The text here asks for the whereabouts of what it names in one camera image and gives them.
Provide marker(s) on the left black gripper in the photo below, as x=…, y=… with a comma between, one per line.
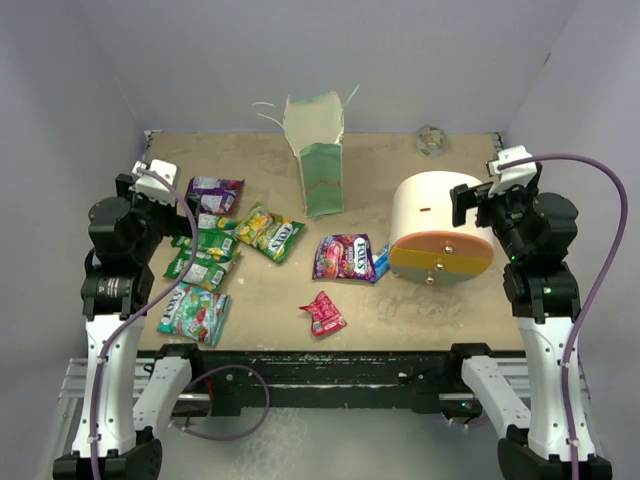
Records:
x=177, y=224

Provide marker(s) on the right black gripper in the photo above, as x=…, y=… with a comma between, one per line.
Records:
x=469, y=197

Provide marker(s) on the white round drawer box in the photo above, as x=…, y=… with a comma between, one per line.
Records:
x=424, y=246

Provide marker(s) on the green snack packet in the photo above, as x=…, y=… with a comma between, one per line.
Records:
x=205, y=272
x=215, y=240

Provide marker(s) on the blue snack packet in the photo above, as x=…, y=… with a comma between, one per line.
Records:
x=381, y=262

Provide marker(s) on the purple Fox's candy bag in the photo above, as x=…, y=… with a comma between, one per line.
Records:
x=344, y=256

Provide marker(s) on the green paper bag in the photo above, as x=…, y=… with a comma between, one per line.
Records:
x=314, y=130

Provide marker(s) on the red snack packet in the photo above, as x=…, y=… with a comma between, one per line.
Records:
x=326, y=319

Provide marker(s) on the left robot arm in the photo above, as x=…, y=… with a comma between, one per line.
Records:
x=119, y=432

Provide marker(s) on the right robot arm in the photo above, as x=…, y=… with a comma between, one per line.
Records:
x=547, y=437

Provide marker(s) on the teal Fox's candy bag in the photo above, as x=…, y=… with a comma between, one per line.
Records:
x=195, y=313

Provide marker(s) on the yellow green Fox's candy bag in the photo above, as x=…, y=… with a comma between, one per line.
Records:
x=271, y=234

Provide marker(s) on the purple snack packet back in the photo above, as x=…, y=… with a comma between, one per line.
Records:
x=215, y=196

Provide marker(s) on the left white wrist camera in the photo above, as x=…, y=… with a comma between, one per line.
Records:
x=152, y=188

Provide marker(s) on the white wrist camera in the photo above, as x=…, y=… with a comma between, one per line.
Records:
x=152, y=188
x=508, y=176

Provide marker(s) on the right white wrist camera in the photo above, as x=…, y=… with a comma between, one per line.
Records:
x=508, y=176

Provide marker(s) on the black base frame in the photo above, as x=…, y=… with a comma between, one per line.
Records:
x=423, y=382

